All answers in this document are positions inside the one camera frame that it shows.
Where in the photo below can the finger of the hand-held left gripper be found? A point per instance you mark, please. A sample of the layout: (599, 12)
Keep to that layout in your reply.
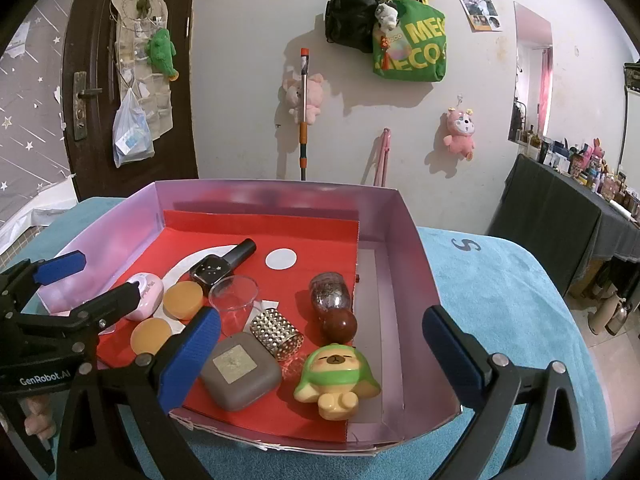
(60, 266)
(110, 301)

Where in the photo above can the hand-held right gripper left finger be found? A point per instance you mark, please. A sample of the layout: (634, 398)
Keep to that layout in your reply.
(192, 355)

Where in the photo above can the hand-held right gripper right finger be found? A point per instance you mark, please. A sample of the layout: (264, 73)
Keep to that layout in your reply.
(450, 360)

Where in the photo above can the pink round case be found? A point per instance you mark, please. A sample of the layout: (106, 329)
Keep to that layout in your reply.
(147, 292)

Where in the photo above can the orange round soap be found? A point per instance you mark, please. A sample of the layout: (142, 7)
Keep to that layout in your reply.
(182, 300)
(150, 335)

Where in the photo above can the brown earbuds case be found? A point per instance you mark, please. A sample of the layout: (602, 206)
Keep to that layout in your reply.
(240, 375)

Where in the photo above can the clear glass cup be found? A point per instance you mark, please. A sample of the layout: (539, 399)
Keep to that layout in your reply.
(235, 310)

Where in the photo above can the gold studded cylinder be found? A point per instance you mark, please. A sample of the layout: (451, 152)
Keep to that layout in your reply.
(275, 335)

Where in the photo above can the green hooded bear toy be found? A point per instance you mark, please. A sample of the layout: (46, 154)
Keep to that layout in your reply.
(335, 375)

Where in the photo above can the glitter bottle dark red cap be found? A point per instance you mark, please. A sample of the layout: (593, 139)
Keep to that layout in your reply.
(337, 327)

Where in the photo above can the pink cardboard box red bottom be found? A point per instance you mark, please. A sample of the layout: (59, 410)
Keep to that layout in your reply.
(280, 200)

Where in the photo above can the person's left hand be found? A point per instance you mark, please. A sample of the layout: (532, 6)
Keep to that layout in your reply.
(39, 417)

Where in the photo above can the clear plastic bag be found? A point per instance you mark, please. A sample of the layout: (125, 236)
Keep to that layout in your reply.
(131, 135)

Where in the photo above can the silver kettle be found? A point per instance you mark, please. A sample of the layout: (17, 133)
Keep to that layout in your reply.
(612, 317)

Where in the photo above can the table with dark cloth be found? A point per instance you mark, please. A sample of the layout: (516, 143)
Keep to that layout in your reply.
(550, 220)

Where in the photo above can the dark brown door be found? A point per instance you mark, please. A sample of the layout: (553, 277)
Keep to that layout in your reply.
(182, 110)

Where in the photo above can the pink cloth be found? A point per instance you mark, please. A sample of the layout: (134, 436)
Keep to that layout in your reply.
(627, 460)

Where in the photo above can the beige hanging organizer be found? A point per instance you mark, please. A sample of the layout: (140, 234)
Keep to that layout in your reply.
(127, 50)

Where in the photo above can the pink hanging plush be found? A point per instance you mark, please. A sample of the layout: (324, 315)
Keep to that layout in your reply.
(460, 132)

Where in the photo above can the green dinosaur plush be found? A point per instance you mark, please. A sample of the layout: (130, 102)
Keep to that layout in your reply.
(161, 52)

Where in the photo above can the row of cosmetics bottles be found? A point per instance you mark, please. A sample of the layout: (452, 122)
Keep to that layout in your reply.
(590, 165)

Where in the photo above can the pink curtain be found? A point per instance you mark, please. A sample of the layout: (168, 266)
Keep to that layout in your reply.
(545, 90)

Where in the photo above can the white cabinet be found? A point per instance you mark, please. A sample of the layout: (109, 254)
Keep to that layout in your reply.
(632, 130)

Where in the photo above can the green tote bag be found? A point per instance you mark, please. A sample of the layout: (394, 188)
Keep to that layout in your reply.
(420, 55)

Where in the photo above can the black bag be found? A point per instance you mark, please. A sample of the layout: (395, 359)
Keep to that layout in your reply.
(632, 77)

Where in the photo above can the black backpack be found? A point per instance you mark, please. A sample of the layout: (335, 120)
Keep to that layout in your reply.
(350, 15)

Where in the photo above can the photo collage wall poster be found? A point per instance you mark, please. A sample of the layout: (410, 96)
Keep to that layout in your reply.
(477, 7)

